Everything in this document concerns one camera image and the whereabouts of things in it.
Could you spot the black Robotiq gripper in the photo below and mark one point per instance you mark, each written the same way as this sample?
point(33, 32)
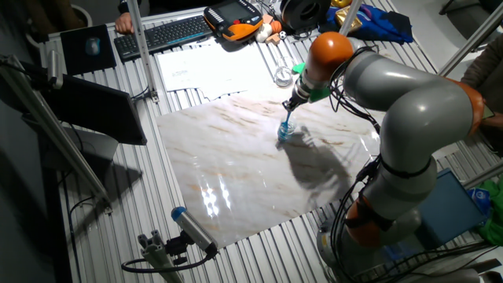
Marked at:
point(300, 94)

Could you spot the blue plastic spoon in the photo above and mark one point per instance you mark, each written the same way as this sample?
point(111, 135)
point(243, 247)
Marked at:
point(287, 120)

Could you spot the grey and orange KUKA arm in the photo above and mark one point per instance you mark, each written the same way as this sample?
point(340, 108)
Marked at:
point(416, 110)

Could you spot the bystander forearm in dark sleeve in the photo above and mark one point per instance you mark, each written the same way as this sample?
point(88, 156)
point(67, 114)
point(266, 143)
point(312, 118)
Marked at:
point(487, 67)

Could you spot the small beaker with blue liquid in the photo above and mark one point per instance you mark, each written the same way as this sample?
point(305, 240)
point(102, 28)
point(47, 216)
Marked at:
point(286, 131)

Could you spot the large empty glass beaker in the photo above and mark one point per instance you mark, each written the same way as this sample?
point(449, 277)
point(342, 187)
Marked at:
point(283, 74)

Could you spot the bystander hand by keyboard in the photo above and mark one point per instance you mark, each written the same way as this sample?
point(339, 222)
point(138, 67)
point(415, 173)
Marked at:
point(124, 24)

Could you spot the bystander hand holding phone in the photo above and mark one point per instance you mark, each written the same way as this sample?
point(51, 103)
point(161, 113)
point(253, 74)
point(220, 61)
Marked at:
point(496, 120)

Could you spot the wooden toy block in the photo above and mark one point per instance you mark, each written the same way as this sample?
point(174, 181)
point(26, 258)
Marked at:
point(272, 39)

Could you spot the tiny soccer ball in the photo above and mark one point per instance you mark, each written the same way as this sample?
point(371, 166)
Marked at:
point(283, 35)

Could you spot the white toy figure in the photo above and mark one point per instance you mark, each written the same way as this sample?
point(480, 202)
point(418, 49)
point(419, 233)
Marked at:
point(263, 33)

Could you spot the small orange ball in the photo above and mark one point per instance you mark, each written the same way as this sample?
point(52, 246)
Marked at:
point(276, 26)

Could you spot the marble pattern board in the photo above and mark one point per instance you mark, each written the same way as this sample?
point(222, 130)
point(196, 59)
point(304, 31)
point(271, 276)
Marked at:
point(236, 165)

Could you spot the white paper sheets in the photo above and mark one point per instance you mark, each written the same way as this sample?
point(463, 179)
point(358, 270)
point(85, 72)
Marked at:
point(212, 68)

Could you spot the black filament spool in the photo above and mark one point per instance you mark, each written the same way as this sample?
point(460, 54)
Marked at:
point(302, 13)

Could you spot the orange and black teach pendant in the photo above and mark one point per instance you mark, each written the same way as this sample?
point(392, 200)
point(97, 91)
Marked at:
point(236, 19)

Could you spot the gold foil box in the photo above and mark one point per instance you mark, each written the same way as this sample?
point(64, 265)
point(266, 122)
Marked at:
point(342, 19)

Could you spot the gold round object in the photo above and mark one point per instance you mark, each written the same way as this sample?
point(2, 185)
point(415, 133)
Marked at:
point(341, 3)

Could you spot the blue cloth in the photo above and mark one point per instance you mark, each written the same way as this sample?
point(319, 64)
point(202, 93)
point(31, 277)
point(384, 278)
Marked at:
point(385, 25)

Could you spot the black computer keyboard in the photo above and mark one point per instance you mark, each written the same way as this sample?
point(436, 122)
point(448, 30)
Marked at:
point(165, 36)

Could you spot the black flat monitor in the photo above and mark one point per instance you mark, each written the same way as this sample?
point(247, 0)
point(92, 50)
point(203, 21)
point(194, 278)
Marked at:
point(98, 110)

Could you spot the blue metal box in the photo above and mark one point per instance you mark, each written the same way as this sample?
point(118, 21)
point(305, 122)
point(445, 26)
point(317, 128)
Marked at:
point(452, 208)

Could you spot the green smartphone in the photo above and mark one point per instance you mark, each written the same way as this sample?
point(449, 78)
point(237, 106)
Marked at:
point(488, 113)

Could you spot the grey computer mouse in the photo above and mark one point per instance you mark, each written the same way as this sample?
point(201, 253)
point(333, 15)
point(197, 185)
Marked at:
point(92, 46)

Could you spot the blue printed packet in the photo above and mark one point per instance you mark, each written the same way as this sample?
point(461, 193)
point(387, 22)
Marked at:
point(480, 198)

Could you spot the black mouse pad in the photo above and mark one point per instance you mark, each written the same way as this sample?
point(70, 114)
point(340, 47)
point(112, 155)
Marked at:
point(74, 59)

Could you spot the aluminium diagonal beam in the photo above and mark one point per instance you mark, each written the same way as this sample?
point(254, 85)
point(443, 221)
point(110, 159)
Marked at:
point(59, 145)

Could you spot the green cloth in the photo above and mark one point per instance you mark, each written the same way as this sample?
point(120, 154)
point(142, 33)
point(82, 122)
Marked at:
point(496, 228)

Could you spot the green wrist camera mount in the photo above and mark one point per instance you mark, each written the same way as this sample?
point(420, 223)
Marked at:
point(319, 94)

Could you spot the thin aluminium post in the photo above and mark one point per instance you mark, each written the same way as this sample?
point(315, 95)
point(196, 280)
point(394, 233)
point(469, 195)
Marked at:
point(349, 15)

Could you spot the silver camera with blue end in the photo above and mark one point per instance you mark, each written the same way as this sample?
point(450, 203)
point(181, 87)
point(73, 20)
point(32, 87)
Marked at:
point(194, 230)

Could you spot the aluminium upright post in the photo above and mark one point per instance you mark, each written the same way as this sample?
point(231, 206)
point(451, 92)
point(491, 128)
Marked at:
point(142, 51)

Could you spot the aluminium frame beam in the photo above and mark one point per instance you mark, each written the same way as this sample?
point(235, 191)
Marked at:
point(473, 39)

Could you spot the grey camera mounting bracket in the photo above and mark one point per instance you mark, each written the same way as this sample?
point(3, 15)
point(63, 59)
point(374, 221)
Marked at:
point(157, 251)

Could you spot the short aluminium rail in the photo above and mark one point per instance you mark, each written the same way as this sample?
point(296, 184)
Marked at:
point(483, 175)

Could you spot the silver camera on beam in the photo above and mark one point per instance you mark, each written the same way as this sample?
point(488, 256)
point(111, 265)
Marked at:
point(54, 68)

